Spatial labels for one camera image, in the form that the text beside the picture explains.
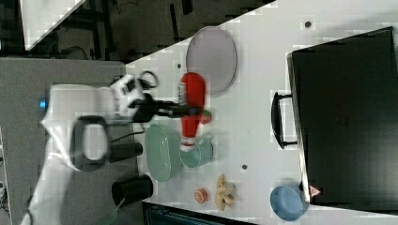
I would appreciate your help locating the grey round plate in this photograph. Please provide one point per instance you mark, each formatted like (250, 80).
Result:
(212, 54)

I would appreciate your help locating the black toaster oven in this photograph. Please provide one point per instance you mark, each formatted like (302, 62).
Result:
(344, 100)

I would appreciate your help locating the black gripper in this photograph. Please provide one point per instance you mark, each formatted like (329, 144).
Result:
(147, 107)

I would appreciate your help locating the black cylinder lower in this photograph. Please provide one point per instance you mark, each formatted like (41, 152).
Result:
(132, 190)

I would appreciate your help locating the red strawberry with green leaves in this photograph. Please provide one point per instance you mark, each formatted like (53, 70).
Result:
(206, 117)

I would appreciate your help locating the yellow banana bunch toy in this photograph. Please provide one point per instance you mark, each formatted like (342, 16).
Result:
(224, 193)

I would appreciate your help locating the black cylinder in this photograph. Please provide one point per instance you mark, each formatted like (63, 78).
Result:
(122, 151)
(132, 190)

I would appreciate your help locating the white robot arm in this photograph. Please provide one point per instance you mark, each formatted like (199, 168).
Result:
(77, 120)

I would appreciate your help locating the green mug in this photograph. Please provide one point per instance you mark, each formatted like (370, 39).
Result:
(201, 154)

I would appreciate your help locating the black cylinder upper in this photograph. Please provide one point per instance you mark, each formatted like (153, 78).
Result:
(122, 151)

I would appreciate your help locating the blue bowl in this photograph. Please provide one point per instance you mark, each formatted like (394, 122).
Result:
(287, 203)

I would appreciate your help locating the orange slice toy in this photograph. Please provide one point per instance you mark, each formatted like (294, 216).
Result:
(200, 195)

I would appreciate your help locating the green metal strainer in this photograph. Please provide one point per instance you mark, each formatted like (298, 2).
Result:
(162, 152)

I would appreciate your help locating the red ketchup bottle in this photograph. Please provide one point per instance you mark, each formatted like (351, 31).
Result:
(193, 90)

